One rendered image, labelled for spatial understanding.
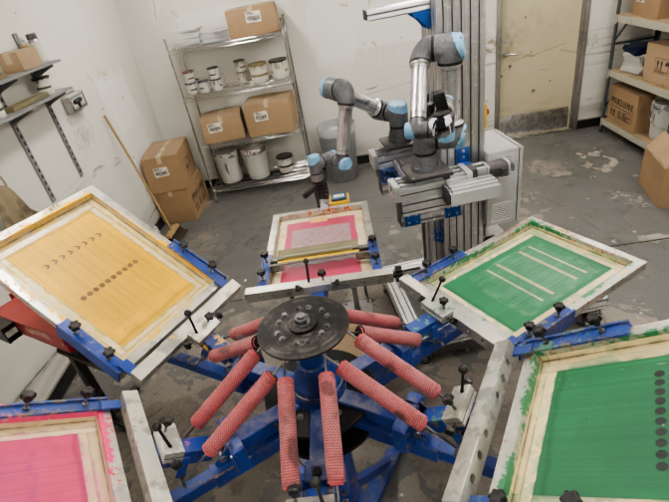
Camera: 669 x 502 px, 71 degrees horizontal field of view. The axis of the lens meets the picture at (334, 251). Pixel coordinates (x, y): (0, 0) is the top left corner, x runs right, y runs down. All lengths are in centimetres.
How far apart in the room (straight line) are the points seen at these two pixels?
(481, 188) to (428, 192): 27
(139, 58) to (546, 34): 459
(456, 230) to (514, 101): 360
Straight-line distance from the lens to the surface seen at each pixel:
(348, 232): 264
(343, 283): 212
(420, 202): 256
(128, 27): 606
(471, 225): 299
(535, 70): 634
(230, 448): 161
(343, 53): 574
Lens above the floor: 227
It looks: 32 degrees down
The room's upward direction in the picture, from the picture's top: 11 degrees counter-clockwise
